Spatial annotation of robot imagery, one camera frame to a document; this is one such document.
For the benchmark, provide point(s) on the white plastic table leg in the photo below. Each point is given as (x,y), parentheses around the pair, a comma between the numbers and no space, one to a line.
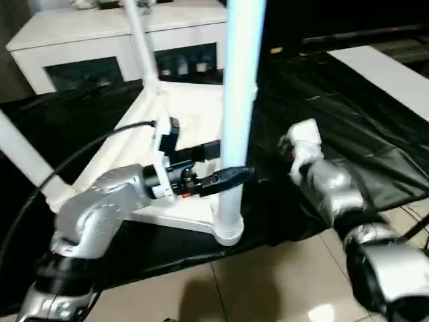
(142,43)
(27,154)
(239,84)

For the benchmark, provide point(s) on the white plastic table top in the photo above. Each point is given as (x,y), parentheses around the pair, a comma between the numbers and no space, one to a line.
(134,110)

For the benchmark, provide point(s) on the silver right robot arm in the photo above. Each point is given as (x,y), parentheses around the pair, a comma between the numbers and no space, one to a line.
(345,191)

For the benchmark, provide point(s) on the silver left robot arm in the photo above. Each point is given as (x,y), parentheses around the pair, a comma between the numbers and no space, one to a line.
(94,214)

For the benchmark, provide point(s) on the black work mat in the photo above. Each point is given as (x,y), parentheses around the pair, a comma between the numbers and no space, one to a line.
(335,117)

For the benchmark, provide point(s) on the white cup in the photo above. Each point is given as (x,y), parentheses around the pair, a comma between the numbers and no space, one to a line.
(201,66)

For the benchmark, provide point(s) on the white packet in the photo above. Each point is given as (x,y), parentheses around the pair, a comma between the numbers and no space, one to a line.
(182,66)

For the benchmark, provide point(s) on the small yellow box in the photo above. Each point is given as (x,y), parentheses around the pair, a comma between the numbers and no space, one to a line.
(276,50)

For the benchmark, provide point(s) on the white side table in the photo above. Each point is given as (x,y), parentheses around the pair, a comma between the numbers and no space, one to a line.
(382,77)

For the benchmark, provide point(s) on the dark low bench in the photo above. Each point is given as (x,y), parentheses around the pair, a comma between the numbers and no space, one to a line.
(362,37)

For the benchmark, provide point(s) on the white sideboard cabinet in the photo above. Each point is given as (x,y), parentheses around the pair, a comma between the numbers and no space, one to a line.
(83,37)

